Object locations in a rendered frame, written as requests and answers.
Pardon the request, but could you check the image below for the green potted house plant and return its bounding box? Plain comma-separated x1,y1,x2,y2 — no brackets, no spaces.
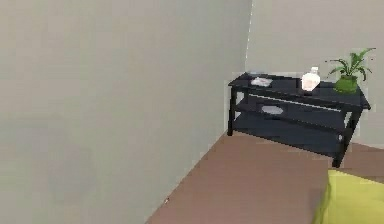
327,47,377,95

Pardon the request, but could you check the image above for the white pink bottle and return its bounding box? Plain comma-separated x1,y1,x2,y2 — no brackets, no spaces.
300,66,322,92

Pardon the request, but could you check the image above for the black shelf table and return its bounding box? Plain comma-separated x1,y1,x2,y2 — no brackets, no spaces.
227,71,372,169

